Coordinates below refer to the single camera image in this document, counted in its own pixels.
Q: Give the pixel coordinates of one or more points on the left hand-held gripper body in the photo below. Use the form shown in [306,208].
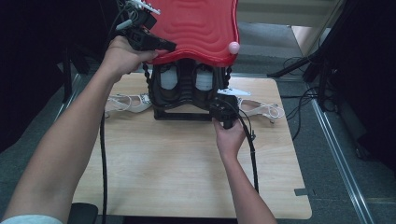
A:
[140,25]

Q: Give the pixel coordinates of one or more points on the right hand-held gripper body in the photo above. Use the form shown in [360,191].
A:
[225,109]

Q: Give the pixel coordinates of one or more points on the black leather shoe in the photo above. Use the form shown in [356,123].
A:
[169,79]
[204,81]

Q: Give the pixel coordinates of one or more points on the red and black shoe rack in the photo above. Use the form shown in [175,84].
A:
[199,28]

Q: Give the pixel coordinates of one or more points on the person's right hand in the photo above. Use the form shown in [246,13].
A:
[230,141]

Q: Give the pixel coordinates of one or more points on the person's left hand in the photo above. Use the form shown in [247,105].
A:
[121,59]

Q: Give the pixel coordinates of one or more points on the pink ball knob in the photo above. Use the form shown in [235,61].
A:
[234,48]

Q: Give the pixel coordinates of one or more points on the black metal stand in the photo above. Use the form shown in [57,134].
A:
[292,67]

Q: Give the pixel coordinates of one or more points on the dark stand leg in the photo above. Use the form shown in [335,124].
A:
[66,77]

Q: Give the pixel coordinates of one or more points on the grey tape piece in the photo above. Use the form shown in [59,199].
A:
[301,192]

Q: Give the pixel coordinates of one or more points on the black curtain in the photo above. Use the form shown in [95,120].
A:
[31,62]
[373,77]

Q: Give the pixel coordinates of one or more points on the person's white shirt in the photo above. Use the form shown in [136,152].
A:
[31,219]

